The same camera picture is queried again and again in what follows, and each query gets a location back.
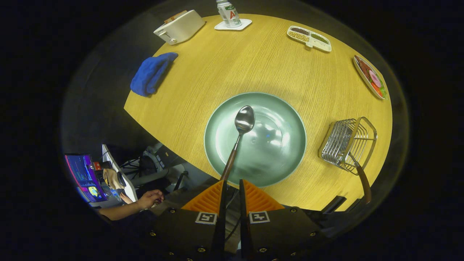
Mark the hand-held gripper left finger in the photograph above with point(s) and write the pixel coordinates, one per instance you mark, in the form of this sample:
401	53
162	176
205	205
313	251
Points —
222	203

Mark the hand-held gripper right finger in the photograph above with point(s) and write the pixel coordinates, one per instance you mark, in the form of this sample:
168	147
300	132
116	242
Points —
243	203

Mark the light green plate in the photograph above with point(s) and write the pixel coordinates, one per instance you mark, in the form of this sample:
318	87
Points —
279	145

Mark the black table clamp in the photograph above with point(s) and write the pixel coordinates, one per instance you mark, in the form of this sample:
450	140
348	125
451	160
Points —
333	204

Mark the white stand with beige headphones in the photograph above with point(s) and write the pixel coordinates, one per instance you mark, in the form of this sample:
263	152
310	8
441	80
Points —
114	177

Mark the computer monitor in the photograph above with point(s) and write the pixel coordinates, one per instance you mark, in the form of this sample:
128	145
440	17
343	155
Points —
85	175

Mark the blue folded cloth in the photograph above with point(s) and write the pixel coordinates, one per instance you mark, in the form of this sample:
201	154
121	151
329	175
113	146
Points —
152	74

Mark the white divided dish of beans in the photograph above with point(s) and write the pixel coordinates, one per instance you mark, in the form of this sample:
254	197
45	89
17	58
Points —
311	41

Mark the white square coaster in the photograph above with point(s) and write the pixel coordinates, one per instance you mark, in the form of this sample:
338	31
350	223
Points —
244	24

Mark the white plate of food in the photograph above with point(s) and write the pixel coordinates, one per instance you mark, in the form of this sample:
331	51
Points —
369	76

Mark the white toaster with bread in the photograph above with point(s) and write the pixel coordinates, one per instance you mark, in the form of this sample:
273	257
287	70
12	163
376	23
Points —
181	27

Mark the drink can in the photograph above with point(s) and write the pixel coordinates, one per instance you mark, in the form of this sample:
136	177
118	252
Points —
229	14

